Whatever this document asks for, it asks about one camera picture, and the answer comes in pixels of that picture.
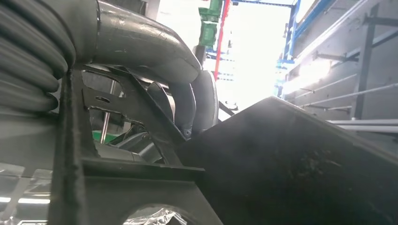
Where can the green plastic crate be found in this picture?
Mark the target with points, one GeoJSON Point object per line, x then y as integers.
{"type": "Point", "coordinates": [207, 34]}

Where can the thin silver metal rod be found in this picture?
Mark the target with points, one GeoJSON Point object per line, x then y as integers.
{"type": "Point", "coordinates": [107, 118]}

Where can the blue metal frame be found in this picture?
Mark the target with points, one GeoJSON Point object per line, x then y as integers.
{"type": "Point", "coordinates": [292, 31]}

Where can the crumpled clear plastic wrap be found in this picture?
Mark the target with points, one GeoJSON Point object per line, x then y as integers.
{"type": "Point", "coordinates": [155, 217]}

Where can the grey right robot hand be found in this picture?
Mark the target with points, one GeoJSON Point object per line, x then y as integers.
{"type": "Point", "coordinates": [140, 40]}

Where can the red pole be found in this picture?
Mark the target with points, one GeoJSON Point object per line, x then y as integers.
{"type": "Point", "coordinates": [221, 37]}

